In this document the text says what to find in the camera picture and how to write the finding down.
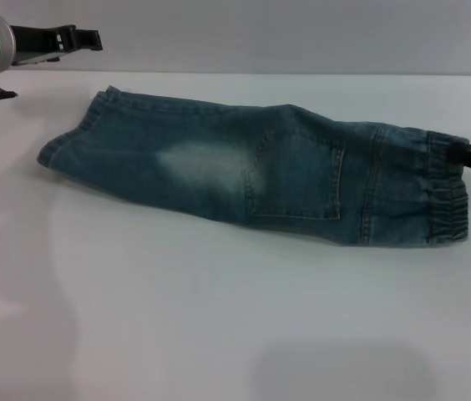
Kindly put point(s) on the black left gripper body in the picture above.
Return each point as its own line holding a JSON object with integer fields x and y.
{"x": 39, "y": 39}

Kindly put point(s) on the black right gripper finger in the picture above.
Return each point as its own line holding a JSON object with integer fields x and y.
{"x": 460, "y": 156}

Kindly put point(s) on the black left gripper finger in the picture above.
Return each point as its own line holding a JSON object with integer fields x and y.
{"x": 89, "y": 43}
{"x": 87, "y": 33}

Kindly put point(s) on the blue denim shorts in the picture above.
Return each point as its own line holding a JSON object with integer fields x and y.
{"x": 219, "y": 146}

